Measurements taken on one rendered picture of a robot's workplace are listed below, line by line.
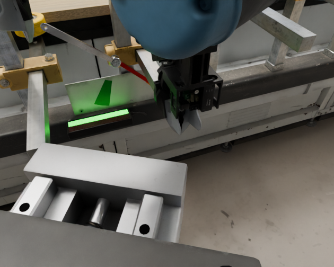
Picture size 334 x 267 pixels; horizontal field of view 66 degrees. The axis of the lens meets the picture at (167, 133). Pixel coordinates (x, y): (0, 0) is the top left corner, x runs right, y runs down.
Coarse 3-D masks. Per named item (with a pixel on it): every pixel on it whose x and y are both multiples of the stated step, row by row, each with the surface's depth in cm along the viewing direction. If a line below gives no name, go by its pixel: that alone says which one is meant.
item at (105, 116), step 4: (112, 112) 71; (116, 112) 71; (120, 112) 71; (124, 112) 71; (96, 116) 70; (100, 116) 70; (104, 116) 70; (108, 116) 70; (112, 116) 70; (76, 120) 69; (80, 120) 69; (84, 120) 69; (88, 120) 69; (92, 120) 69; (96, 120) 69; (68, 124) 67; (72, 124) 67; (76, 124) 67
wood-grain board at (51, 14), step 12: (36, 0) 76; (48, 0) 76; (60, 0) 76; (72, 0) 76; (84, 0) 76; (96, 0) 76; (48, 12) 70; (60, 12) 71; (72, 12) 72; (84, 12) 73; (96, 12) 74; (108, 12) 75
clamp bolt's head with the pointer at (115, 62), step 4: (112, 56) 62; (116, 60) 61; (116, 64) 62; (124, 64) 64; (128, 68) 65; (132, 68) 66; (132, 72) 66; (136, 72) 67; (140, 76) 68; (144, 76) 69; (144, 80) 69
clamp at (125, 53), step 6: (114, 42) 64; (132, 42) 64; (108, 48) 62; (114, 48) 62; (120, 48) 62; (126, 48) 62; (132, 48) 62; (138, 48) 63; (108, 54) 62; (114, 54) 62; (120, 54) 62; (126, 54) 63; (132, 54) 63; (126, 60) 64; (132, 60) 65; (120, 66) 65
